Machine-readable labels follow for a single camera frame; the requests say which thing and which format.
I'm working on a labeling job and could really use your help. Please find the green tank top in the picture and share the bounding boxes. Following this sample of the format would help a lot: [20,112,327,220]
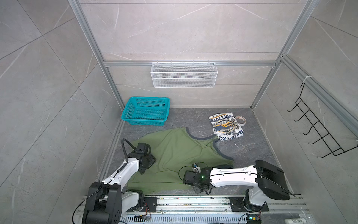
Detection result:
[127,128,234,195]

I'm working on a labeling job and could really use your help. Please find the white tank top navy trim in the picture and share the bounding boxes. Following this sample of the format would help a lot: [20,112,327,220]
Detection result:
[209,113,244,141]

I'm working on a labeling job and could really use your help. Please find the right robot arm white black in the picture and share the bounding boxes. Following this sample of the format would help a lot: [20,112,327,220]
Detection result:
[180,160,293,212]

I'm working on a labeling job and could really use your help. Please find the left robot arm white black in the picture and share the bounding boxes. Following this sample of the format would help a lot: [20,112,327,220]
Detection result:
[82,139,157,224]

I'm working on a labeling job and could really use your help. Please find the teal plastic basket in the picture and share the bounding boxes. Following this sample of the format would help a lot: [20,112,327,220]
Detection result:
[121,97,170,126]

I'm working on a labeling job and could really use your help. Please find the roll of masking tape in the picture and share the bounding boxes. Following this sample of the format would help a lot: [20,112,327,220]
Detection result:
[235,116,247,127]

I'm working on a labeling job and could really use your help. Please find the white bottle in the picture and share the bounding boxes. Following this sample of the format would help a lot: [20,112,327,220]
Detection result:
[284,218,307,224]

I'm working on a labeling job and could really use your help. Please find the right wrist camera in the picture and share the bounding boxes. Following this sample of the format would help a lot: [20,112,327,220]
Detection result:
[192,163,201,173]

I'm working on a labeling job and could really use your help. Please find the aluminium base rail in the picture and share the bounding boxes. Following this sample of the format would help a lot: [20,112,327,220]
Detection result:
[119,195,315,224]

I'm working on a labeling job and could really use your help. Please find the white wire mesh shelf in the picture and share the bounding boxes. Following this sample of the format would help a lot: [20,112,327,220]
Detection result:
[151,62,218,88]

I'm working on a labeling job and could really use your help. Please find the black wire hook rack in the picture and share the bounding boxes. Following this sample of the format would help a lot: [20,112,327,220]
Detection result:
[287,83,358,159]

